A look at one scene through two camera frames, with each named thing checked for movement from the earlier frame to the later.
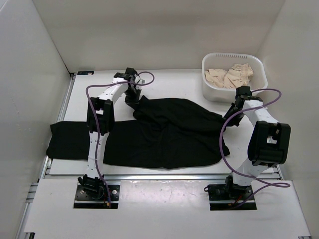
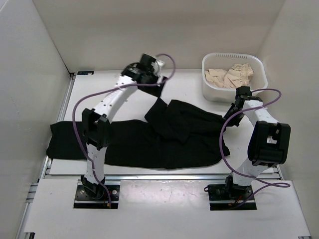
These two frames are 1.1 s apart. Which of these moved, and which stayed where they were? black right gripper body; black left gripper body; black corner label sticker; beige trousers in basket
Moved: black left gripper body
Stayed: beige trousers in basket; black right gripper body; black corner label sticker
